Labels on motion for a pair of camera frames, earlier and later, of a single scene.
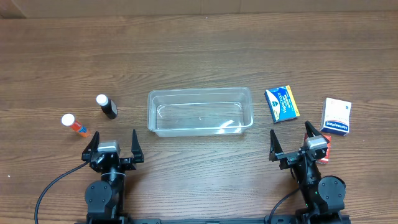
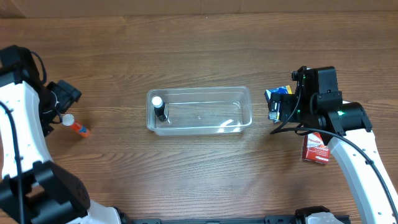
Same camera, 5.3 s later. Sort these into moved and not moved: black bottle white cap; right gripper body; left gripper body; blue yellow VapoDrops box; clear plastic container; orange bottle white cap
Moved: black bottle white cap; right gripper body; left gripper body
Not moved: blue yellow VapoDrops box; clear plastic container; orange bottle white cap
